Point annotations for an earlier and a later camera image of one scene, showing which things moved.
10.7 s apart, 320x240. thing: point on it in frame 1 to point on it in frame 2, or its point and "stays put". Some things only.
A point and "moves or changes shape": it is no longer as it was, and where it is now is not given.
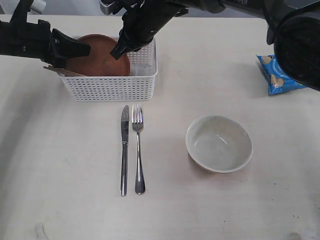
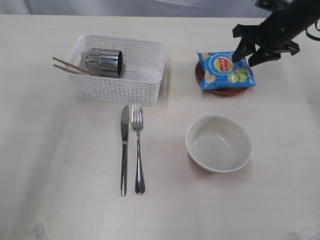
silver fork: (137, 115) stays put
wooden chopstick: (64, 72) to (78, 67)
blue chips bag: (278, 81) to (218, 70)
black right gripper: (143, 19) to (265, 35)
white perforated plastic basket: (138, 85) moves or changes shape
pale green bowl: (219, 143) stays put
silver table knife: (125, 133) stays put
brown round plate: (100, 62) to (221, 91)
